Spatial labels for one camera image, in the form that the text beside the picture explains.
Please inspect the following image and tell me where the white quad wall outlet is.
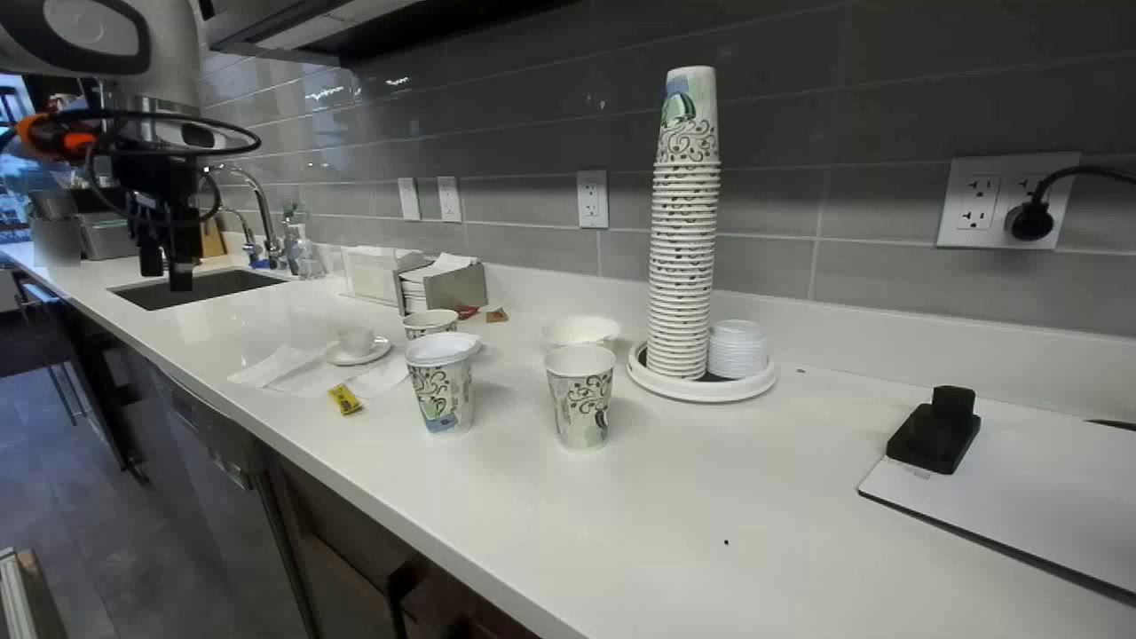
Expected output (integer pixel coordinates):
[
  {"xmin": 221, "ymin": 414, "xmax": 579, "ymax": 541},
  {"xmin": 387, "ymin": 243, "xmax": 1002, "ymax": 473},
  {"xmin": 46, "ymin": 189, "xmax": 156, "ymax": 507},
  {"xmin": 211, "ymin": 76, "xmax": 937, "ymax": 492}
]
[{"xmin": 937, "ymin": 152, "xmax": 1078, "ymax": 253}]

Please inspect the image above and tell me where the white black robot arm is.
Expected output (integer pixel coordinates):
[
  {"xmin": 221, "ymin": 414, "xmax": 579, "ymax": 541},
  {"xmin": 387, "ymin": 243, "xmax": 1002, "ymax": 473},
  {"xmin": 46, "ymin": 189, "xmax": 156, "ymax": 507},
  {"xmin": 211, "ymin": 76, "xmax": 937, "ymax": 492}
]
[{"xmin": 0, "ymin": 0, "xmax": 260, "ymax": 293}]

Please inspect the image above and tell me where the patterned paper cup right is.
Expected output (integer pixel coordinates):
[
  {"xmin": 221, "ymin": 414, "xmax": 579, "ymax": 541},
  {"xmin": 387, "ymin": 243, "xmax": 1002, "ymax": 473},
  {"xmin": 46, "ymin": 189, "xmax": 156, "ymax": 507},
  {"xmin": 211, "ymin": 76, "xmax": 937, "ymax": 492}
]
[{"xmin": 543, "ymin": 346, "xmax": 614, "ymax": 449}]

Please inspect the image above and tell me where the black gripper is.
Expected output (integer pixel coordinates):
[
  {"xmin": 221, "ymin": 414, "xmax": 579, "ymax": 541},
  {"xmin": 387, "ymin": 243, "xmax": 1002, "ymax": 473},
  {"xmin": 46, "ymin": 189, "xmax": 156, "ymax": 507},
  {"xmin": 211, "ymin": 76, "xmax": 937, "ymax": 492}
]
[{"xmin": 112, "ymin": 156, "xmax": 200, "ymax": 293}]

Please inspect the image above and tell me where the patterned paper cup left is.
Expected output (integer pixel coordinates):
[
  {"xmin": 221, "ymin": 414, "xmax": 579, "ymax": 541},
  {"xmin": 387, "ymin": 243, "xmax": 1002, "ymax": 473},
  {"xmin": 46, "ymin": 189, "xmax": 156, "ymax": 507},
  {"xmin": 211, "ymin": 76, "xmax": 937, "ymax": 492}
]
[{"xmin": 406, "ymin": 330, "xmax": 480, "ymax": 432}]

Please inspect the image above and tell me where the clear acrylic napkin holder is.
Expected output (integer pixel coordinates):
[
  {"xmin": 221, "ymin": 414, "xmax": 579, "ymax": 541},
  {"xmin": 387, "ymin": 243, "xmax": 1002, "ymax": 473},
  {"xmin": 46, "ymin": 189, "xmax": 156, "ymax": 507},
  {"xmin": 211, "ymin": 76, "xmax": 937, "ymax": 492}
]
[{"xmin": 343, "ymin": 244, "xmax": 427, "ymax": 306}]

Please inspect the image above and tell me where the white flat pad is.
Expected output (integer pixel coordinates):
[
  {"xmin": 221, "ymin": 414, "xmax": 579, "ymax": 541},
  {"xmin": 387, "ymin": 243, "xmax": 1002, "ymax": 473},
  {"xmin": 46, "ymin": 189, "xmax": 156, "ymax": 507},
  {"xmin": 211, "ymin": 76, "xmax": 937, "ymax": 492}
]
[{"xmin": 860, "ymin": 410, "xmax": 1136, "ymax": 598}]

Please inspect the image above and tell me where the yellow sugar packet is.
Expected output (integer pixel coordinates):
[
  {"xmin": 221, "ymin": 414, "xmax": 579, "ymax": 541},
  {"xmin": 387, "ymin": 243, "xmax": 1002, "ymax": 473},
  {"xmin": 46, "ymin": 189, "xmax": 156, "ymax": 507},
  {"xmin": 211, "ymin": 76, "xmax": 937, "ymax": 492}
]
[{"xmin": 326, "ymin": 385, "xmax": 363, "ymax": 417}]

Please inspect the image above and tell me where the black kitchen sink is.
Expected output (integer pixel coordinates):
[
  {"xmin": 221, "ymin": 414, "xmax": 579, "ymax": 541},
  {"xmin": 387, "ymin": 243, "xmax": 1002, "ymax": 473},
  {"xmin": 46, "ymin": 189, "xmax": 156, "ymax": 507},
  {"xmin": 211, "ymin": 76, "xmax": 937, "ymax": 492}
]
[{"xmin": 111, "ymin": 269, "xmax": 284, "ymax": 312}]

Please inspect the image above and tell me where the stack of white lids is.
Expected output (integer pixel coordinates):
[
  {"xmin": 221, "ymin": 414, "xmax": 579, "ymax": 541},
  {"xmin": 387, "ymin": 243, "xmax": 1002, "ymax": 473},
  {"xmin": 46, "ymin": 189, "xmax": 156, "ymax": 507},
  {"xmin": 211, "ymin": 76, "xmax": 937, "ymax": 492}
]
[{"xmin": 708, "ymin": 319, "xmax": 770, "ymax": 378}]

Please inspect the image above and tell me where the black device on pad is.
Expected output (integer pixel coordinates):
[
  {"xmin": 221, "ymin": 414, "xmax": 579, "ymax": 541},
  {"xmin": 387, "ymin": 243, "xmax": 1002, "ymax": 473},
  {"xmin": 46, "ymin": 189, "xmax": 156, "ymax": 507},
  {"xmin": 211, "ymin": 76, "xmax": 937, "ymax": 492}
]
[{"xmin": 885, "ymin": 389, "xmax": 978, "ymax": 477}]

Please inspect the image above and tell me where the orange velcro strap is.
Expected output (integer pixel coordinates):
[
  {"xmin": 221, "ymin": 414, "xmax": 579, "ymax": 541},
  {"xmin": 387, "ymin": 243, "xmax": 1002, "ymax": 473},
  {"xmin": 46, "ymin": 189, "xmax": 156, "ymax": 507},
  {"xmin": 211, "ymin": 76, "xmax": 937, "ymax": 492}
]
[{"xmin": 15, "ymin": 112, "xmax": 104, "ymax": 166}]

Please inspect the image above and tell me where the white saucer plate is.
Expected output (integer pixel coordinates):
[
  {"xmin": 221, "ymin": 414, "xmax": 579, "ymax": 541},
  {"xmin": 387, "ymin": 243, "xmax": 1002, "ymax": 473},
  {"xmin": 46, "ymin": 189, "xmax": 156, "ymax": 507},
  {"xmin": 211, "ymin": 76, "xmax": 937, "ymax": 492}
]
[{"xmin": 330, "ymin": 337, "xmax": 390, "ymax": 367}]

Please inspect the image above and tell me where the tall stack of paper cups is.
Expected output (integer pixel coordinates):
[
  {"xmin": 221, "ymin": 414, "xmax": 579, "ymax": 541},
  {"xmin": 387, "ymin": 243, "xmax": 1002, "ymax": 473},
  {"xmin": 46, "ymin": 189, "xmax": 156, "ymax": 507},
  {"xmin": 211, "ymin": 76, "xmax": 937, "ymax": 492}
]
[{"xmin": 646, "ymin": 63, "xmax": 721, "ymax": 379}]

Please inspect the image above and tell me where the white tea cup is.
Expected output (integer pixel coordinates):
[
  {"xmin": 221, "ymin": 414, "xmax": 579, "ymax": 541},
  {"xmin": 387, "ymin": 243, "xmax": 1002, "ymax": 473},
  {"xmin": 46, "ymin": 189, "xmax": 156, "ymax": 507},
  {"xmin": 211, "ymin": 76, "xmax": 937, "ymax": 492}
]
[{"xmin": 338, "ymin": 326, "xmax": 375, "ymax": 354}]

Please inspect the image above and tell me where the grey tissue box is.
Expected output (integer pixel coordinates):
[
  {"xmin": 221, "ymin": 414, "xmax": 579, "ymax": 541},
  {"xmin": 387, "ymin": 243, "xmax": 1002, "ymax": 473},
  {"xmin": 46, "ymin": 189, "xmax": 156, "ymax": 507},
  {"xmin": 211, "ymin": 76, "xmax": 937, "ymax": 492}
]
[{"xmin": 400, "ymin": 253, "xmax": 486, "ymax": 312}]

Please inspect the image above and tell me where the chrome sink faucet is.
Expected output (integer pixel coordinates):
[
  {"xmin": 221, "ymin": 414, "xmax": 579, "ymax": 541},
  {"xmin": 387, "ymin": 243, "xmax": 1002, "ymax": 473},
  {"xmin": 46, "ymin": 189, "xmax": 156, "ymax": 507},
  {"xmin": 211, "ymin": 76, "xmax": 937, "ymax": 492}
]
[{"xmin": 204, "ymin": 161, "xmax": 288, "ymax": 275}]

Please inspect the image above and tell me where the patterned paper cup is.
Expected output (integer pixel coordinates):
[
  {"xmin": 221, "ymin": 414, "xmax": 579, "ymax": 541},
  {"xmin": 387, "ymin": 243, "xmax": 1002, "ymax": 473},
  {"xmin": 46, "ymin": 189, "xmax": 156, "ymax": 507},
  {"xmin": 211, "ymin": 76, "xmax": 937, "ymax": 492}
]
[
  {"xmin": 543, "ymin": 346, "xmax": 614, "ymax": 449},
  {"xmin": 406, "ymin": 330, "xmax": 480, "ymax": 432}
]

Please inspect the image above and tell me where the white light switch plate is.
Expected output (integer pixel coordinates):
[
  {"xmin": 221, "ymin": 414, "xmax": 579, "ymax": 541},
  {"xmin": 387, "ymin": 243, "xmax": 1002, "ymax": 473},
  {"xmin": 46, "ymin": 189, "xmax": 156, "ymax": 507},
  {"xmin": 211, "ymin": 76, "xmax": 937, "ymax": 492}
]
[{"xmin": 397, "ymin": 177, "xmax": 423, "ymax": 219}]

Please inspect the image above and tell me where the black power plug cable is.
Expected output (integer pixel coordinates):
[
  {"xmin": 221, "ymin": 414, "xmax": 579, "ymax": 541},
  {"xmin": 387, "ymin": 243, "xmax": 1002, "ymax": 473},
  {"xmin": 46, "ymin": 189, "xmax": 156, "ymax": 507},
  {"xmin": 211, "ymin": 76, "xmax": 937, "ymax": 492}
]
[{"xmin": 1002, "ymin": 163, "xmax": 1136, "ymax": 244}]

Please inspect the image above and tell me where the white round cup tray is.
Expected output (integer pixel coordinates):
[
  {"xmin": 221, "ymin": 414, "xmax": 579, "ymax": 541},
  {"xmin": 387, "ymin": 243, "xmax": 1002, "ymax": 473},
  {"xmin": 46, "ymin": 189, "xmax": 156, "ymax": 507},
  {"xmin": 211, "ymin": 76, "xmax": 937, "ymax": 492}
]
[{"xmin": 624, "ymin": 340, "xmax": 776, "ymax": 404}]

